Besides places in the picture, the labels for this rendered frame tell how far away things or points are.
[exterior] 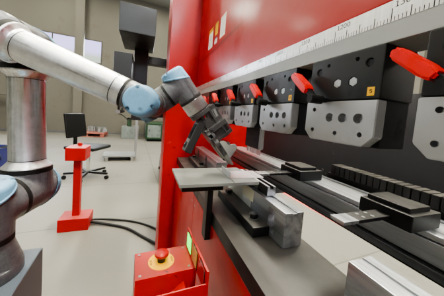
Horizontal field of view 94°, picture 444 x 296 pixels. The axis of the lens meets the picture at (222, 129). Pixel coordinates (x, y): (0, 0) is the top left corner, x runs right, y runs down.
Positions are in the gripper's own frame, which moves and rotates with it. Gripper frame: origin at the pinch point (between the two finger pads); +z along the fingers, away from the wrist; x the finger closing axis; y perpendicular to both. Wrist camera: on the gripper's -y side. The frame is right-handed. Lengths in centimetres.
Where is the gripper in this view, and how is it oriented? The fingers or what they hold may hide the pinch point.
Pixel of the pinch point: (226, 161)
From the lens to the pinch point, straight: 73.4
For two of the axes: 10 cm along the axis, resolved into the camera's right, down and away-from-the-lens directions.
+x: -3.4, -0.9, 9.4
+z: 5.4, 8.0, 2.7
